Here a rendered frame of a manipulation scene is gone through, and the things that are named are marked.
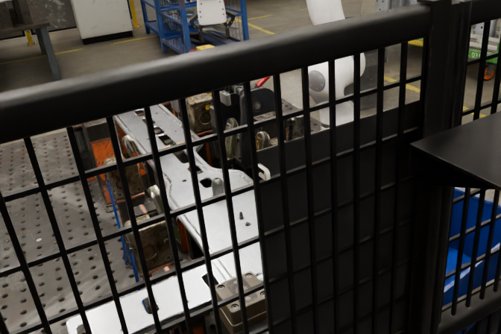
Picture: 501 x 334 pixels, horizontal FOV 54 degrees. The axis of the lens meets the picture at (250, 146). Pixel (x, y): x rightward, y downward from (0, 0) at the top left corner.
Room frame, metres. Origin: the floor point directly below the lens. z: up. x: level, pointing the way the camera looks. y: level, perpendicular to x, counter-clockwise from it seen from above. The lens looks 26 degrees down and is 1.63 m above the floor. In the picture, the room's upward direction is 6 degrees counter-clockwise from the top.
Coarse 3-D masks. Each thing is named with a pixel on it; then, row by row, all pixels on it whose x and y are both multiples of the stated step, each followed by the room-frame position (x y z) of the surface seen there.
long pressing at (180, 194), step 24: (120, 120) 1.65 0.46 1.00; (168, 120) 1.60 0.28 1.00; (144, 144) 1.41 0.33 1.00; (168, 168) 1.23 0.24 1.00; (216, 168) 1.19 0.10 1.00; (168, 192) 1.10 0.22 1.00; (192, 192) 1.08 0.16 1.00; (192, 216) 0.97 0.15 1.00; (216, 216) 0.96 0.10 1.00; (216, 240) 0.87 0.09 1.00; (240, 240) 0.86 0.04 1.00; (216, 264) 0.79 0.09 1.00
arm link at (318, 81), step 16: (320, 64) 1.38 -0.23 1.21; (336, 64) 1.38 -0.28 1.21; (352, 64) 1.42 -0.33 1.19; (320, 80) 1.36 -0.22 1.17; (336, 80) 1.36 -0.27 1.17; (352, 80) 1.43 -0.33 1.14; (320, 96) 1.38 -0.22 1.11; (336, 96) 1.36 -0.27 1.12; (320, 112) 1.45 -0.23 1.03; (336, 112) 1.40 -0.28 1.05; (352, 112) 1.41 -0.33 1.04
